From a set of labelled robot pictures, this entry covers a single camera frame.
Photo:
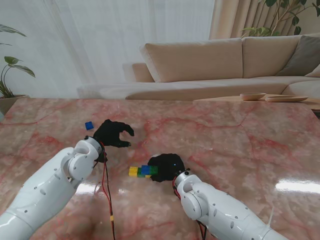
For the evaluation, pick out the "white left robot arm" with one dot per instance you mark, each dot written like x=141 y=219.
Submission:
x=42 y=190

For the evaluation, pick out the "beige sofa pillow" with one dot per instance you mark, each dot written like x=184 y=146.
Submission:
x=314 y=73

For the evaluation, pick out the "tall leafy houseplant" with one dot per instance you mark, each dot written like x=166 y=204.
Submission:
x=296 y=20

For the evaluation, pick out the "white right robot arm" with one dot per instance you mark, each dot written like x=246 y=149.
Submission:
x=220 y=212

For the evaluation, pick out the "beige corner sofa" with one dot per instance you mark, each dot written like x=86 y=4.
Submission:
x=195 y=60

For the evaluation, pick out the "yellow toy brick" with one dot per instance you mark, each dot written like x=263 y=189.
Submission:
x=133 y=171
x=148 y=176

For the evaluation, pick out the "wooden bowl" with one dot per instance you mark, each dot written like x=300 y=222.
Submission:
x=252 y=96

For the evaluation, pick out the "beige curtain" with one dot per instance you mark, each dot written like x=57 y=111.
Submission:
x=225 y=20

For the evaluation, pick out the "white sheer curtain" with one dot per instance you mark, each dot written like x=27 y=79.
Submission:
x=100 y=37

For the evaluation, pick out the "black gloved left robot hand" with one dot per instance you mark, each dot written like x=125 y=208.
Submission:
x=108 y=133

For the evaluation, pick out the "grey sofa cushion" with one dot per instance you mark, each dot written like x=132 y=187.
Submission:
x=302 y=55

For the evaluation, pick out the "broad-leaf potted plant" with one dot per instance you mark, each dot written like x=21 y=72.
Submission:
x=25 y=70

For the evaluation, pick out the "wooden coffee table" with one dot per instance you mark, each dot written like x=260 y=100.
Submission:
x=225 y=98

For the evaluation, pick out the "green toy brick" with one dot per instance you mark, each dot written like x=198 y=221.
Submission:
x=154 y=170
x=141 y=175

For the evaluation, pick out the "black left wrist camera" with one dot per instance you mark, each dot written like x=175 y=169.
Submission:
x=102 y=157

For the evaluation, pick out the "beige plant pot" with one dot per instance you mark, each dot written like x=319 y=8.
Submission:
x=10 y=102

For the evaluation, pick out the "blue toy brick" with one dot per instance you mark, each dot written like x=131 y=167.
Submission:
x=145 y=169
x=89 y=125

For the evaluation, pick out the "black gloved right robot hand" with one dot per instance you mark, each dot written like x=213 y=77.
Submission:
x=170 y=166

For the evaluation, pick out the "flat wooden tray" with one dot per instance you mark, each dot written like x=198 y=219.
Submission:
x=286 y=99

